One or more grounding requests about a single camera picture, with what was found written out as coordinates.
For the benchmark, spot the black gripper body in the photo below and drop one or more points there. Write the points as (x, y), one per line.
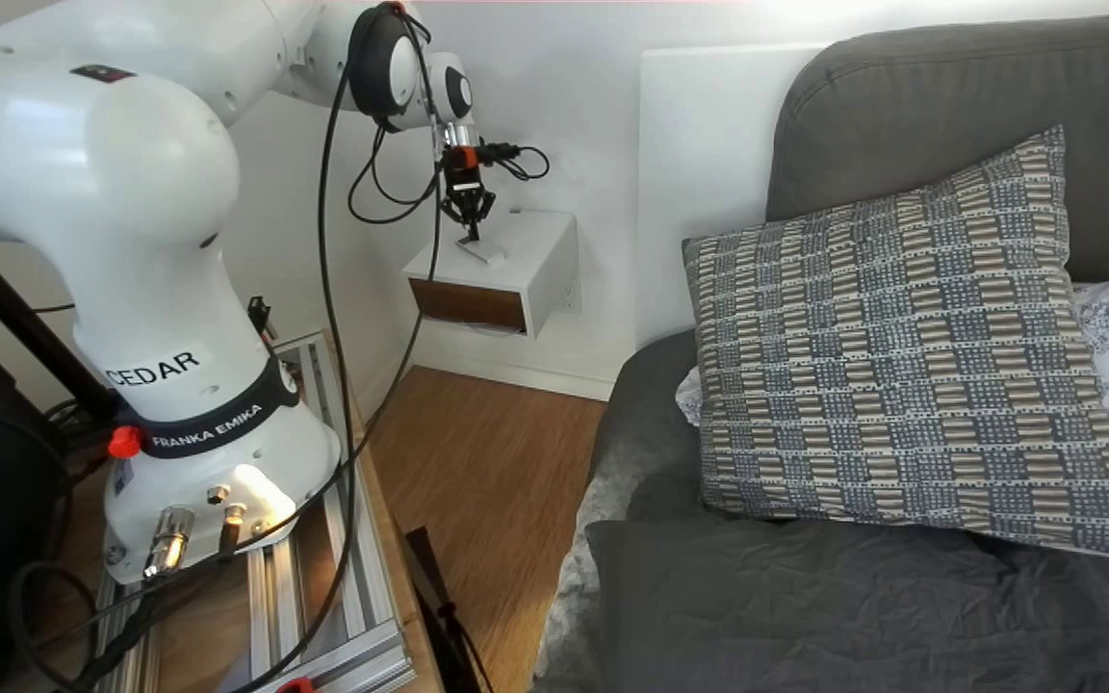
(465, 190)

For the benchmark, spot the white remote control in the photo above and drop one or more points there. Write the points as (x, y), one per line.
(474, 249)

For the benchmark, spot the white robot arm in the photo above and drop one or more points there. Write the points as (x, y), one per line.
(118, 166)

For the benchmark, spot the aluminium profile robot base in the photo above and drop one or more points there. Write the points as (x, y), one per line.
(335, 563)

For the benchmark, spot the dark grey duvet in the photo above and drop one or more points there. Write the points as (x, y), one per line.
(665, 593)

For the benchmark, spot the grey upholstered headboard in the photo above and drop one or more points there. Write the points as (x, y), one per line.
(904, 108)

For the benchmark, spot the black stand by bed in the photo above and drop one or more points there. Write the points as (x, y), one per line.
(456, 651)

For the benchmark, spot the patterned grey beige pillow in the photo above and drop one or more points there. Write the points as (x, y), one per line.
(906, 359)

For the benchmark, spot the white wall-mounted nightstand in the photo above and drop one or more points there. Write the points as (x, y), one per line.
(533, 271)

